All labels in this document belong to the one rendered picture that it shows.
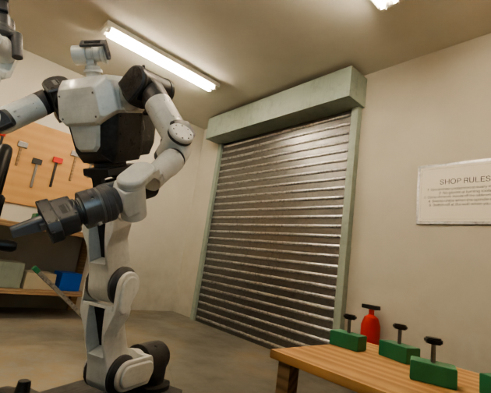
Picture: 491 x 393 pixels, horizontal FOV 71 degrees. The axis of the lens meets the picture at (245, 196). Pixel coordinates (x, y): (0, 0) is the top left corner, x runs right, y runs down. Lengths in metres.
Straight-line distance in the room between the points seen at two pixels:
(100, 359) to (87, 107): 0.92
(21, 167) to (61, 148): 0.46
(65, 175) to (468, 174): 3.94
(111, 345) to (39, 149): 3.22
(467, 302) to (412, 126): 1.40
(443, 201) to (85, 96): 2.44
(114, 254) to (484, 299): 2.27
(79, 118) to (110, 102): 0.14
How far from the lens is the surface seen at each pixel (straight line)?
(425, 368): 1.12
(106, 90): 1.28
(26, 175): 4.37
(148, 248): 4.82
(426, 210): 2.93
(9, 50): 1.57
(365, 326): 2.89
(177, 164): 1.00
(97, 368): 1.56
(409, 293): 2.92
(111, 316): 1.42
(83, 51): 1.40
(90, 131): 1.33
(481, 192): 2.86
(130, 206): 0.87
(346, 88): 3.37
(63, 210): 0.84
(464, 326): 2.81
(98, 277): 1.44
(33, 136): 4.45
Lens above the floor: 0.76
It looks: 11 degrees up
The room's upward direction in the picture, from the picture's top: 8 degrees clockwise
